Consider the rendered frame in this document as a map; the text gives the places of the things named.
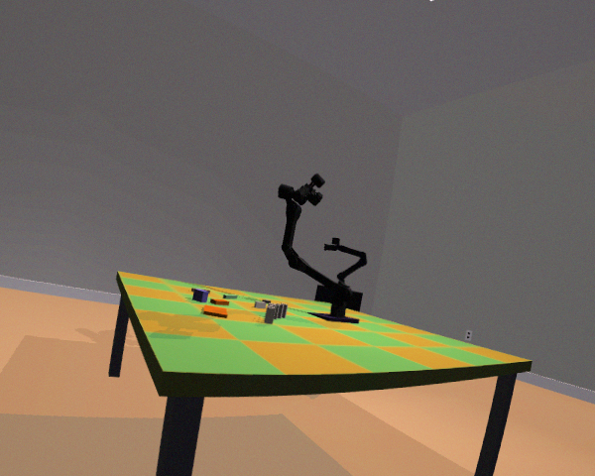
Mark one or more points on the purple block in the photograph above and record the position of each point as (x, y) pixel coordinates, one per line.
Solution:
(200, 295)

